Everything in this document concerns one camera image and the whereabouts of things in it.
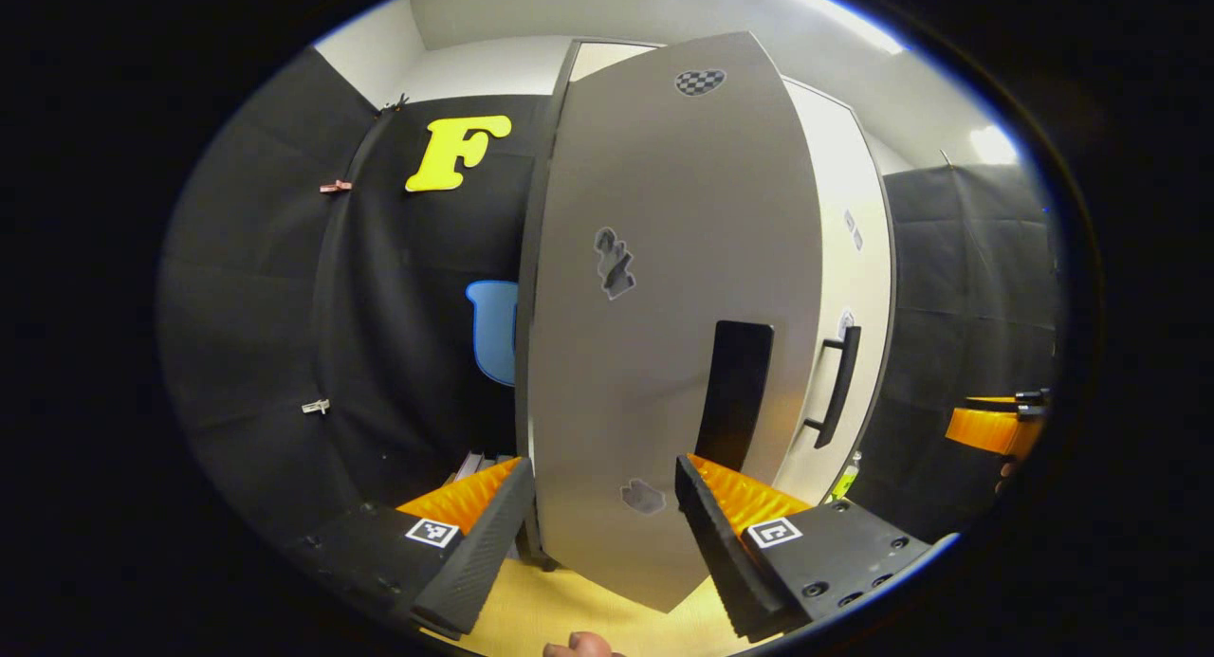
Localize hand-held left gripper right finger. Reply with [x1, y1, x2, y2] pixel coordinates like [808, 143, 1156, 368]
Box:
[673, 453, 940, 644]

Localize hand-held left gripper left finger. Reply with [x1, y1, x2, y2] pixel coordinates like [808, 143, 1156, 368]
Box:
[285, 456, 537, 639]

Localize black backdrop cloth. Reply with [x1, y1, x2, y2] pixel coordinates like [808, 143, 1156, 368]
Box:
[849, 162, 1063, 544]
[159, 46, 556, 544]

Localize white cabinet door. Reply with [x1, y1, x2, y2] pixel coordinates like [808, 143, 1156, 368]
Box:
[773, 79, 894, 506]
[526, 31, 824, 612]

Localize white shoe cabinet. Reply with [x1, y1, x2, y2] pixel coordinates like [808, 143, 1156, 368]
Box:
[517, 36, 897, 573]

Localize ceiling light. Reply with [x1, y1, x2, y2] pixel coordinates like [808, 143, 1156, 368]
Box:
[969, 126, 1021, 165]

